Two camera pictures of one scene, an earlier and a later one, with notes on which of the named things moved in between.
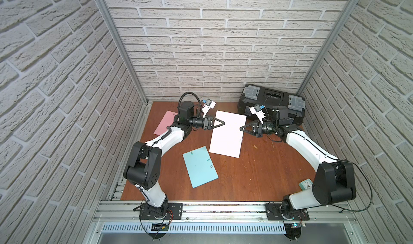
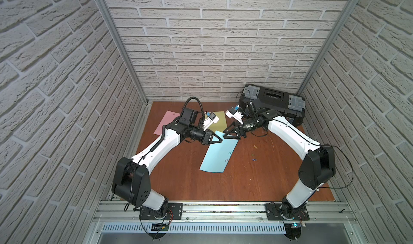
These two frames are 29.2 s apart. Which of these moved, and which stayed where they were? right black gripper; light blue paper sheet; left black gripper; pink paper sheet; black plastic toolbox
Moved: right black gripper; light blue paper sheet; left black gripper
Stayed: black plastic toolbox; pink paper sheet
